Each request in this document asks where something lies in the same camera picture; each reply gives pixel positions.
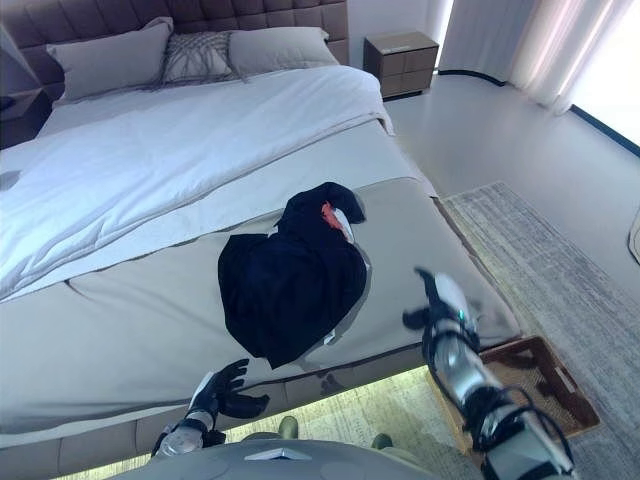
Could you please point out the grey robot torso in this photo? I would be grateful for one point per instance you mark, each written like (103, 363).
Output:
(295, 459)

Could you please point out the brown woven laundry basket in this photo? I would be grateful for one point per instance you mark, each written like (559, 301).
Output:
(542, 387)

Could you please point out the large bed with grey cover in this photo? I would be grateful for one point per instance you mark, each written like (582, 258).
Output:
(200, 280)

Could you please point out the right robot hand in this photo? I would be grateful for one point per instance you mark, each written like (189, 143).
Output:
(446, 300)

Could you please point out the patterned decorative cushion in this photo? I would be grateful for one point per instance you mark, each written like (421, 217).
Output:
(197, 56)

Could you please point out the olive robot foot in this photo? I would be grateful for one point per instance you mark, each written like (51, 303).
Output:
(382, 442)
(287, 427)

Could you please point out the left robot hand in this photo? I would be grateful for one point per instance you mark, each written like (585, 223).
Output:
(226, 390)

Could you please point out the brown wooden nightstand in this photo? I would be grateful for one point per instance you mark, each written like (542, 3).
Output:
(402, 62)

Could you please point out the brown tufted headboard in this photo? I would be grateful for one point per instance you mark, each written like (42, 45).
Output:
(165, 20)

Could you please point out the large grey pillow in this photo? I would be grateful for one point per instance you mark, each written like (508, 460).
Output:
(112, 60)

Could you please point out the white sheer curtain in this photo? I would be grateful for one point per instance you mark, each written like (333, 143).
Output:
(530, 45)

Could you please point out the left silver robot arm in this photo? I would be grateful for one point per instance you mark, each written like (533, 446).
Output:
(185, 436)

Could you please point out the grey textured rug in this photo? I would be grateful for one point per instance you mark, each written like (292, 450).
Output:
(550, 295)

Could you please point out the white duvet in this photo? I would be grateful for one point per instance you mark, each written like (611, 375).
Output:
(165, 155)

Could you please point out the black garment with red print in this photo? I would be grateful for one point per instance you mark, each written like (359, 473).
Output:
(296, 275)

